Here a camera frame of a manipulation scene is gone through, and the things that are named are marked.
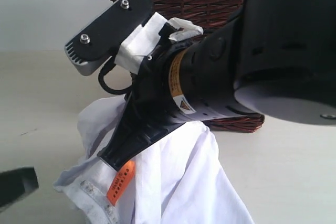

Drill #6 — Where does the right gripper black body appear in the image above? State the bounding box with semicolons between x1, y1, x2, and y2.
97;39;208;171

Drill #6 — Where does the white t-shirt red print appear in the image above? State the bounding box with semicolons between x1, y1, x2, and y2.
54;97;253;223

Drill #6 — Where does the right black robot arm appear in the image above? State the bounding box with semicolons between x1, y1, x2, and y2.
99;0;335;170

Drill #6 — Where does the dark brown wicker basket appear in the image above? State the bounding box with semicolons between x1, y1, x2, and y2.
108;0;265;133

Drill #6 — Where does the right camera black cable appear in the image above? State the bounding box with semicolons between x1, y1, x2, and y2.
98;62;136;95

